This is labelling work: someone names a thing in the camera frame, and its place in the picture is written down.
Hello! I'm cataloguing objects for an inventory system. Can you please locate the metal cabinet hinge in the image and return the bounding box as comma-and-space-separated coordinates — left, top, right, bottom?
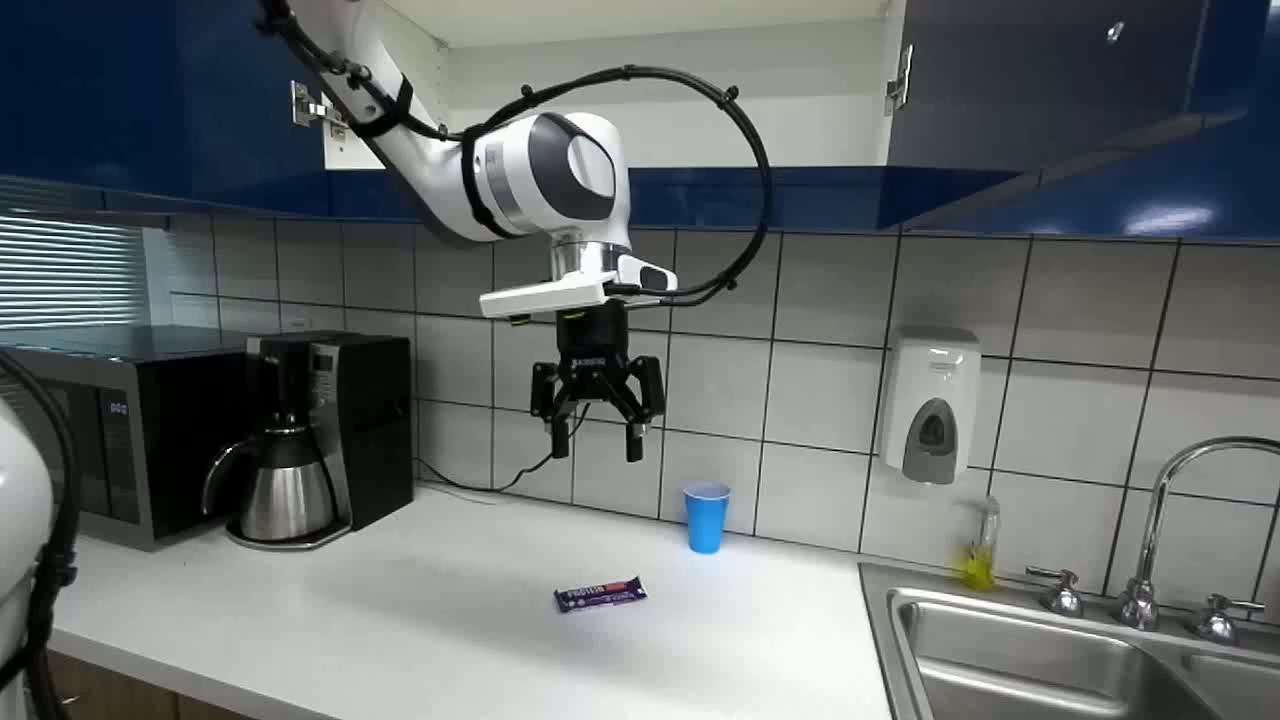
290, 75, 340, 135
885, 46, 919, 122

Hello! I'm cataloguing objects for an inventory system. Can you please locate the blue plastic cup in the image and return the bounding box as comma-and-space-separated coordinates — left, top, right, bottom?
680, 480, 736, 560

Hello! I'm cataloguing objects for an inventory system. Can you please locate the black appliance power cord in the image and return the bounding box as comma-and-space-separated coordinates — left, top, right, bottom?
413, 405, 592, 502

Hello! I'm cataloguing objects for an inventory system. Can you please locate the open blue cabinet door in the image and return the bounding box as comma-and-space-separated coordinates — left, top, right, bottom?
885, 0, 1280, 249

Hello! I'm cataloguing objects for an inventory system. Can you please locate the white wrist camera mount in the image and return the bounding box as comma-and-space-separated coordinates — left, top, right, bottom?
478, 244, 683, 326

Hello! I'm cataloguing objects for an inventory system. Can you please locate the white wall soap dispenser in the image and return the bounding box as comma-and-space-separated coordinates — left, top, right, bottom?
872, 330, 985, 487

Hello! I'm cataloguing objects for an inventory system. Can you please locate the chrome gooseneck faucet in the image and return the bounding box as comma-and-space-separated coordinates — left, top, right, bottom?
1115, 434, 1280, 633

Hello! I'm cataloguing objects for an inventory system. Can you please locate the stainless steel double sink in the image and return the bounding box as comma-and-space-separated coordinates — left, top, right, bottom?
856, 560, 1280, 720

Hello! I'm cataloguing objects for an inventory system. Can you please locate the yellow dish soap bottle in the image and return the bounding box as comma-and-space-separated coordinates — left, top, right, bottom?
955, 491, 1006, 598

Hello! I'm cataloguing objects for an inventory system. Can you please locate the black microwave oven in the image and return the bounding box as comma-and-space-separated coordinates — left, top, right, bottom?
0, 346, 255, 551

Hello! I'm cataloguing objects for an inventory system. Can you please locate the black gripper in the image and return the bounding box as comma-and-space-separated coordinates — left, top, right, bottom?
529, 300, 670, 469

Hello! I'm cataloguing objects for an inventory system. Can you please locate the black steel coffee maker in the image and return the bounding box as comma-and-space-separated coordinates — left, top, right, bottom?
196, 333, 420, 558

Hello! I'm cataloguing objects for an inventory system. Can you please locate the chrome faucet handle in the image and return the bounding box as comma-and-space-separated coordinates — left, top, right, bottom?
1195, 592, 1269, 649
1025, 565, 1087, 622

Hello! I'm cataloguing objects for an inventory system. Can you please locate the stainless steel coffee carafe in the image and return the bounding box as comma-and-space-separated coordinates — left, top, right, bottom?
196, 420, 340, 550

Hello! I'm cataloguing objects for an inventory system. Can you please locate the wooden base cabinet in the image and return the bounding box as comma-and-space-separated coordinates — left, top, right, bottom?
44, 649, 259, 720

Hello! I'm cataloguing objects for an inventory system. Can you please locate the purple protein bar packet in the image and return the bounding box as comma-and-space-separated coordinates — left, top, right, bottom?
551, 574, 653, 622

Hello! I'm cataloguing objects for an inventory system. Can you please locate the closed blue wall cabinet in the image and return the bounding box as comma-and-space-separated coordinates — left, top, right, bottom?
0, 0, 333, 219

